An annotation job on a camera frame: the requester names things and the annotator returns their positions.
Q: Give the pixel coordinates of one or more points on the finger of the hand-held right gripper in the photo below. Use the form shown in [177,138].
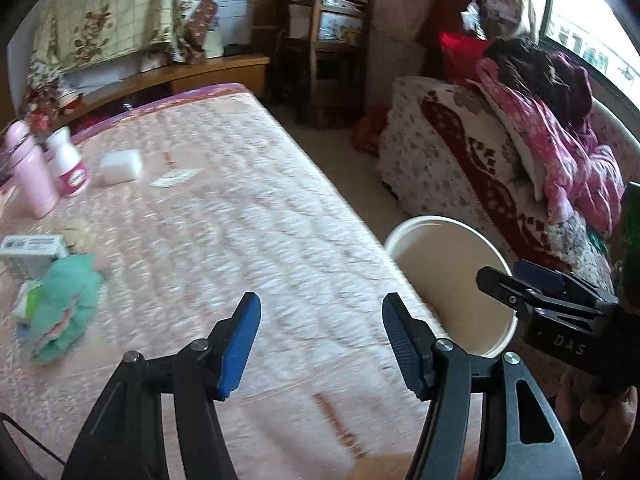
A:
[505,290]
[540,275]

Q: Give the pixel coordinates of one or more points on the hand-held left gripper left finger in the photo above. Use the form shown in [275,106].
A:
[240,345]

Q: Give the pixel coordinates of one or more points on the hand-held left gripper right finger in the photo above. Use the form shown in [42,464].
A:
[405,350]

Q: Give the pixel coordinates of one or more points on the white bucket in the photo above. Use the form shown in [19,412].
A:
[450,270]

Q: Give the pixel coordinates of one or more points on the person's right hand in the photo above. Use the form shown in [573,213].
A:
[595,410]

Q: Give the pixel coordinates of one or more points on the red patterned blanket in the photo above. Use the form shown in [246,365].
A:
[480,170]

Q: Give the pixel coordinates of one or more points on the pink floral garment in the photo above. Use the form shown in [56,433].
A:
[545,145]

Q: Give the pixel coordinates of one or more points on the floral covered sofa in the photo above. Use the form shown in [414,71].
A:
[415,150]

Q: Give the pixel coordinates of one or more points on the white wrapper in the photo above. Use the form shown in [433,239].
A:
[172,178]

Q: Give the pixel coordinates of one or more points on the green cloth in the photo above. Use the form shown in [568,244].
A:
[65,300]

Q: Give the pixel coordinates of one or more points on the orange cloth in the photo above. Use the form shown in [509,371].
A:
[367,132]

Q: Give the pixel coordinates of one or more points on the white foam block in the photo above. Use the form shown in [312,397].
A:
[120,167]

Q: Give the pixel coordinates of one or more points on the dark garment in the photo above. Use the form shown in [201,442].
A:
[530,60]

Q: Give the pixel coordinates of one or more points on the white green packet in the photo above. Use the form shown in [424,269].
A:
[27,302]

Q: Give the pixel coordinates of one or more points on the white cardboard box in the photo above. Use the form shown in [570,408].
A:
[30,250]

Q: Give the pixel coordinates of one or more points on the red cushion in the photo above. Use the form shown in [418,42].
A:
[460,52]

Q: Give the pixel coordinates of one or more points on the white bottle with pink label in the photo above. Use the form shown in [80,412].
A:
[70,170]

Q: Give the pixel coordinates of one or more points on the window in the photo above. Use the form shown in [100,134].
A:
[585,20]

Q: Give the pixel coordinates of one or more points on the clear plastic bag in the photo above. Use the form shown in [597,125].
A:
[477,12]

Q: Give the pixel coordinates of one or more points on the wooden bed headboard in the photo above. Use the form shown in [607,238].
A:
[200,72]

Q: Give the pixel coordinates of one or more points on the wooden chair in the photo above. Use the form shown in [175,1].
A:
[320,55]

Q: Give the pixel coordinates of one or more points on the painted box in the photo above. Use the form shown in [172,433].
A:
[340,27]

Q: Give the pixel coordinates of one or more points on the pile of red packets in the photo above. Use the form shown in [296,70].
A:
[45,95]

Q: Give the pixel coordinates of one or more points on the floral quilt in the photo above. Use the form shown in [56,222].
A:
[115,5]

